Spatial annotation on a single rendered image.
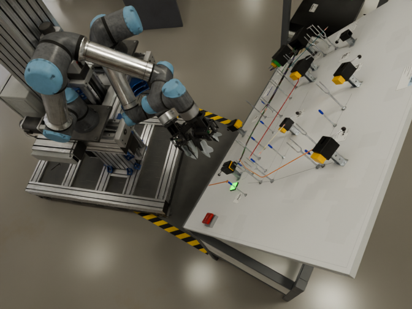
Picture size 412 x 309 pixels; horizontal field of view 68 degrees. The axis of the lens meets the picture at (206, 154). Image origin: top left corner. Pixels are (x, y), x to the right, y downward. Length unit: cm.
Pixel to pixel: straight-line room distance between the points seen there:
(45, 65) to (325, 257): 101
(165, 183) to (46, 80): 150
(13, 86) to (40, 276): 157
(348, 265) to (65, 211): 259
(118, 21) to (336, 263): 119
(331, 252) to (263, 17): 327
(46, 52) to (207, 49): 254
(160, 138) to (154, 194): 51
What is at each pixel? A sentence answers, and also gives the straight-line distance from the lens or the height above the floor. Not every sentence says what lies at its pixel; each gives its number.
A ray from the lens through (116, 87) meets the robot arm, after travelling 149.
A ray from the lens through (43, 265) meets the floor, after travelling 300.
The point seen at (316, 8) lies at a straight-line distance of 209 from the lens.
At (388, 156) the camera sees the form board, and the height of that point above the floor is 164.
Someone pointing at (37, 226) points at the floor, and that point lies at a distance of 314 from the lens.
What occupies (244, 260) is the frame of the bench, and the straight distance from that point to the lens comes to 162.
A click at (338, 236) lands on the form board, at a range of 84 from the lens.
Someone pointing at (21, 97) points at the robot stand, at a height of 123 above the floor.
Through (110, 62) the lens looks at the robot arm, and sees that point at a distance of 125.
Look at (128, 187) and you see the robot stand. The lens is 256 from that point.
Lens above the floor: 240
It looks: 61 degrees down
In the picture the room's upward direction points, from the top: 19 degrees counter-clockwise
